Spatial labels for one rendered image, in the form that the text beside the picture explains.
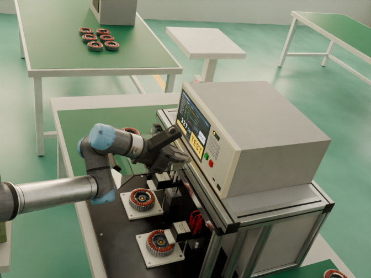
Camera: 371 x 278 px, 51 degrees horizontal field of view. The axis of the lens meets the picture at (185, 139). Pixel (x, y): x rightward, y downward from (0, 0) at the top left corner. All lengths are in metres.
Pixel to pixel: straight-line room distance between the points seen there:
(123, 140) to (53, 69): 1.67
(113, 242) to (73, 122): 0.87
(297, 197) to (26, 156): 2.26
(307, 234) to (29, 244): 1.66
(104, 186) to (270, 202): 0.56
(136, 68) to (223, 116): 1.63
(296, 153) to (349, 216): 2.04
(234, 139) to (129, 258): 0.62
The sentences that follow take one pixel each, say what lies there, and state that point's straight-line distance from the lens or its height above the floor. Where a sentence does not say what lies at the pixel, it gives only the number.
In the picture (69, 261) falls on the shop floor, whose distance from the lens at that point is 2.49.
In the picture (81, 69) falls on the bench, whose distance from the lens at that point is 2.80.
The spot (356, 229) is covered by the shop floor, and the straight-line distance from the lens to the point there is 3.30.
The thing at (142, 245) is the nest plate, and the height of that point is 0.78.
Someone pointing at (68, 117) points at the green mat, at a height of 0.75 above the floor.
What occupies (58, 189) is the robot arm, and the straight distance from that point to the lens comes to 1.10.
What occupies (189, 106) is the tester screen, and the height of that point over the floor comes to 1.27.
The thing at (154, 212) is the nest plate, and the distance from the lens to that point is 1.69.
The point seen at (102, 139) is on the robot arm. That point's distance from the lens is 1.13.
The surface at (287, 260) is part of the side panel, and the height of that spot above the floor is 0.80.
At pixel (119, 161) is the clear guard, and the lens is 1.50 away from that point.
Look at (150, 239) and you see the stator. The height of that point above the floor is 0.82.
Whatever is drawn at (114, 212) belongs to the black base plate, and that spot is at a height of 0.77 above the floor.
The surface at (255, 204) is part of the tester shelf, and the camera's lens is 1.35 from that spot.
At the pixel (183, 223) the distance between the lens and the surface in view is 1.54.
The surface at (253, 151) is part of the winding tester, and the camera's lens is 1.24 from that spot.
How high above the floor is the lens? 1.99
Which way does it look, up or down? 34 degrees down
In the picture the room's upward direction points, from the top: 12 degrees clockwise
